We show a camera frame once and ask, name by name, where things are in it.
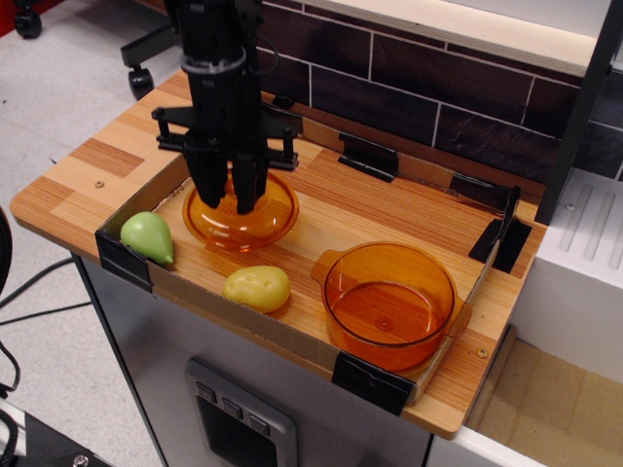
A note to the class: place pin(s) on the white toy sink unit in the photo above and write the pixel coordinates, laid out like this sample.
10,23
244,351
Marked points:
571,303

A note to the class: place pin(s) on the orange transparent plastic pot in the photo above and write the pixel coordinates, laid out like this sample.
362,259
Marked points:
389,304

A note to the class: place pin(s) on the green toy pear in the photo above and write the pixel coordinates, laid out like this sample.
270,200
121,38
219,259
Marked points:
148,234

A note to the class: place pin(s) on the black office chair base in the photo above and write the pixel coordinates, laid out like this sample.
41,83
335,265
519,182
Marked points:
162,44

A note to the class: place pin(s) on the black caster wheel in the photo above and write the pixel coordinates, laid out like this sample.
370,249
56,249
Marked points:
27,22

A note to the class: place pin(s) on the cardboard fence with black tape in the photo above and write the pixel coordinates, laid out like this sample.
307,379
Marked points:
355,184

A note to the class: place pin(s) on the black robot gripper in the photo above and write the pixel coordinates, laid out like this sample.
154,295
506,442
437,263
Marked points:
227,114

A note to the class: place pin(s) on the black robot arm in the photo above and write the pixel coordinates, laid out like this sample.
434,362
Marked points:
211,30

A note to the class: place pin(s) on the orange transparent pot lid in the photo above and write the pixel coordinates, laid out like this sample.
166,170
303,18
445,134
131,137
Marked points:
274,214

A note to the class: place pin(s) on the yellow toy potato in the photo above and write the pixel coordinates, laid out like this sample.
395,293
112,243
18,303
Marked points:
262,288

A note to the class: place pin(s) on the wooden shelf board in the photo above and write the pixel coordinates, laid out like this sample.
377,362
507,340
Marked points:
516,39

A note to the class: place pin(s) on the grey toy oven panel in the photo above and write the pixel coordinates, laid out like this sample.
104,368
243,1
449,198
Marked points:
239,428

